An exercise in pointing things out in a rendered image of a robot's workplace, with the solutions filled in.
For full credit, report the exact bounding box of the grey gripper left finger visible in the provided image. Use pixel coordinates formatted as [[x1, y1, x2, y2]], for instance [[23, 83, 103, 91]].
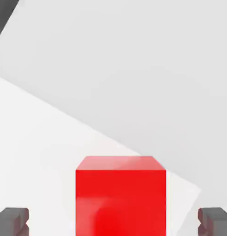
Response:
[[0, 207, 30, 236]]

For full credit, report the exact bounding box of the small red cube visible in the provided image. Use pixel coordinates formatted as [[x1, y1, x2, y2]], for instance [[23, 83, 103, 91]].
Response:
[[75, 155, 167, 236]]

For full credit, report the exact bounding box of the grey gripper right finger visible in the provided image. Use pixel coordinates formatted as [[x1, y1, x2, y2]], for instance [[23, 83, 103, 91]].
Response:
[[197, 207, 227, 236]]

